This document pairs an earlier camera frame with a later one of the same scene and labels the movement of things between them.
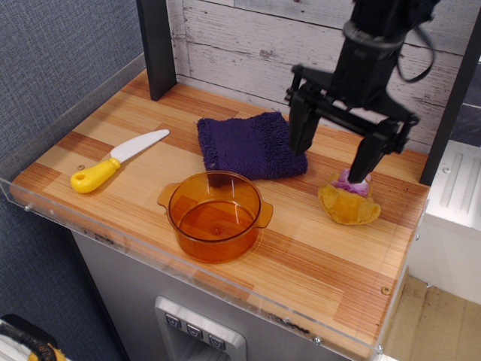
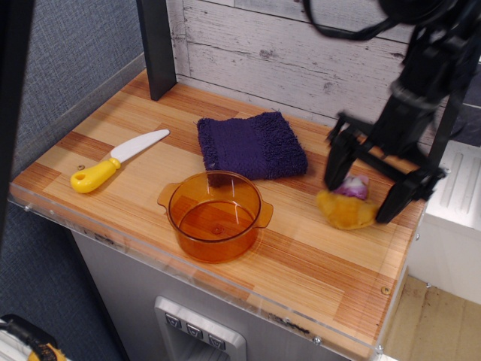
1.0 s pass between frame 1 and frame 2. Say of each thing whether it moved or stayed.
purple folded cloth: stayed
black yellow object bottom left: stayed
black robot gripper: moved
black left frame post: stayed
